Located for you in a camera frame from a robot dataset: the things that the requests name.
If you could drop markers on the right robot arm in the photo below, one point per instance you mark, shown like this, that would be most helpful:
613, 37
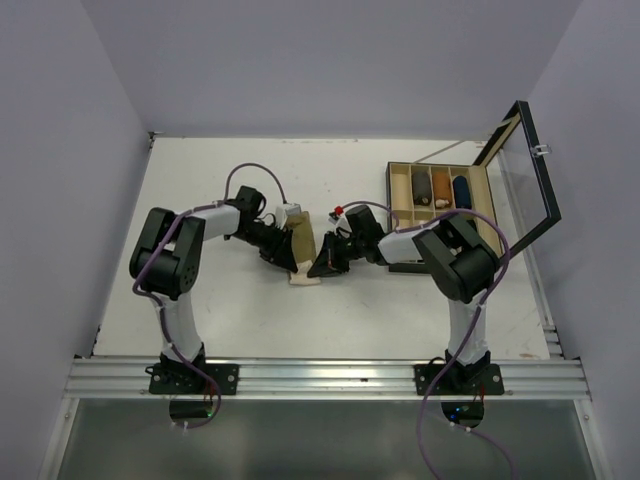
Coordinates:
461, 264

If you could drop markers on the rolled navy underwear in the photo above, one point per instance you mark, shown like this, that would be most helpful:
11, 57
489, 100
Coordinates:
462, 193

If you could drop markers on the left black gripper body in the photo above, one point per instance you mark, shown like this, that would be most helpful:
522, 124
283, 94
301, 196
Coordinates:
266, 238

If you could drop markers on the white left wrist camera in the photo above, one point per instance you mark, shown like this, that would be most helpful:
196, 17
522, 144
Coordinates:
284, 211

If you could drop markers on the khaki underwear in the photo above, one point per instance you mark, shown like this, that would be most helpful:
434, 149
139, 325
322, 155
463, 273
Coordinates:
304, 249

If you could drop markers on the rolled orange underwear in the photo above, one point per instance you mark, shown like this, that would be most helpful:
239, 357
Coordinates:
442, 192

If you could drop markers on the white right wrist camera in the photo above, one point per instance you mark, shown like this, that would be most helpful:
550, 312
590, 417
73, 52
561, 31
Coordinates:
337, 217

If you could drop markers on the black compartment storage box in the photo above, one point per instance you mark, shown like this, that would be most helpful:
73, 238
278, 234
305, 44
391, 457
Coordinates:
508, 178

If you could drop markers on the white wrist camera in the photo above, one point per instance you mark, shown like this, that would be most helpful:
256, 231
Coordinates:
337, 217
284, 211

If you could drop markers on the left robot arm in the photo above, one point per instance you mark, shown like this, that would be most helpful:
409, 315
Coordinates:
165, 266

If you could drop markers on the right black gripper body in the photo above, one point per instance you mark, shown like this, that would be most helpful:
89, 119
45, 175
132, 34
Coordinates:
354, 244

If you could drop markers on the aluminium mounting rail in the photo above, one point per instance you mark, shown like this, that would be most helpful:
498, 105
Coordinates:
359, 380

